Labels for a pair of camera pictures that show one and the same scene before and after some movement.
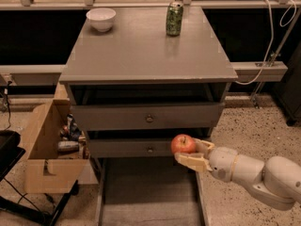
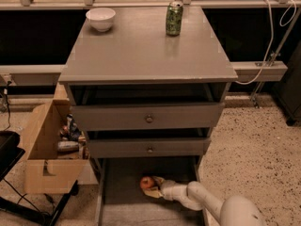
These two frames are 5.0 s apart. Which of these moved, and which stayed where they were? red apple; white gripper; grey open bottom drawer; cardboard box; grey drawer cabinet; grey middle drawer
Moved: white gripper; red apple
Stayed: grey middle drawer; cardboard box; grey open bottom drawer; grey drawer cabinet
